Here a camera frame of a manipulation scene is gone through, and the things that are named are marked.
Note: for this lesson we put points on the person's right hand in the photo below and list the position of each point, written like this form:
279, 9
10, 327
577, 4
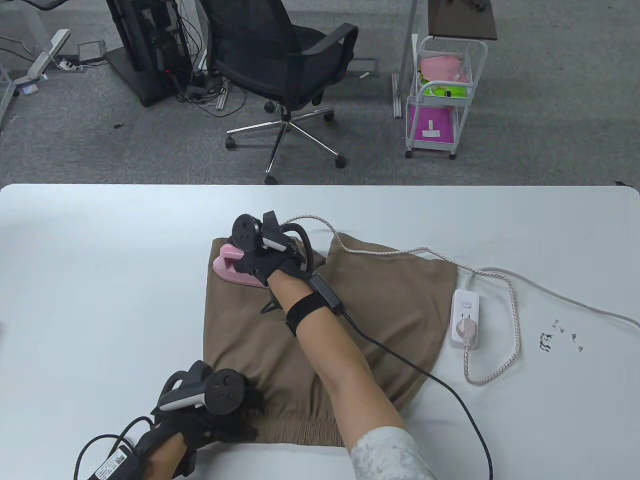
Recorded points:
270, 262

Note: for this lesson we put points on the person's left hand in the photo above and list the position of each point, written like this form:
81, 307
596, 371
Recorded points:
225, 427

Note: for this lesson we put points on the pink electric iron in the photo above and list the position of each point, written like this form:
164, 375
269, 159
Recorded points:
227, 267

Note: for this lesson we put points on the brown shorts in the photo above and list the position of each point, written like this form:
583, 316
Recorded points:
400, 310

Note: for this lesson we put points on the person's right forearm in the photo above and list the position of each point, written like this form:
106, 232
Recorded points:
340, 380

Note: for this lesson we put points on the person's left forearm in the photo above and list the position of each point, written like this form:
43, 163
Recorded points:
167, 457

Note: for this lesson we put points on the black left hand tracker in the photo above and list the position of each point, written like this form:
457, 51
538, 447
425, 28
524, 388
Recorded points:
225, 392

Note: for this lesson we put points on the black hand tracker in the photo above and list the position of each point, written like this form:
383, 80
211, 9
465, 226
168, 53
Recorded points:
245, 232
225, 392

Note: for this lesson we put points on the black right hand tracker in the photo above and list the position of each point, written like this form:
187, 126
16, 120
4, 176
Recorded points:
245, 232

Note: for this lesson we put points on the black plain wrist box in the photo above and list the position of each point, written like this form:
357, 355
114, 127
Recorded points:
325, 292

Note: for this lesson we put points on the black labelled wrist box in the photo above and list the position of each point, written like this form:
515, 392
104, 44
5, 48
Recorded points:
112, 465

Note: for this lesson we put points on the person's white lace sleeve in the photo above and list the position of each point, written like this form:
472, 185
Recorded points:
390, 455

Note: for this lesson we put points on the white table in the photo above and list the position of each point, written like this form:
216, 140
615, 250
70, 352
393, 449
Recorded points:
100, 250

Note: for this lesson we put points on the magenta box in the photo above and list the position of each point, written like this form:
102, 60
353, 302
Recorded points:
430, 122

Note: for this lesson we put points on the black office chair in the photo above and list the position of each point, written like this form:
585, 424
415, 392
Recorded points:
270, 45

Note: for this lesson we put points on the white rolling cart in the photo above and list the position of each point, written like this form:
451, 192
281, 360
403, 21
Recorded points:
462, 115

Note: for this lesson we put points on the green plastic item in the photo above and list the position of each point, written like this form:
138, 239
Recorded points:
442, 91

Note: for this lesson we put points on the black equipment tower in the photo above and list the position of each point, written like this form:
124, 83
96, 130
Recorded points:
150, 50

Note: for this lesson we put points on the pink cloth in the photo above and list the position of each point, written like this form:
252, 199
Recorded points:
440, 67

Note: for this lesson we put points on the grey flat box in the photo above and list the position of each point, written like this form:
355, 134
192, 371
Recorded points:
91, 51

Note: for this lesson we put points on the white floor power strip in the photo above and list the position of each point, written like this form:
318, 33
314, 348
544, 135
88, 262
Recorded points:
66, 64

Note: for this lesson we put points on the white desk foot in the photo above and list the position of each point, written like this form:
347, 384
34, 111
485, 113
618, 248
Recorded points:
47, 52

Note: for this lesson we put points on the dark brown desk top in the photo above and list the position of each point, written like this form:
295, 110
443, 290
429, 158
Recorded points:
460, 17

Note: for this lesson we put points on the white metal frame leg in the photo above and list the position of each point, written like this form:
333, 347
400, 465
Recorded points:
406, 50

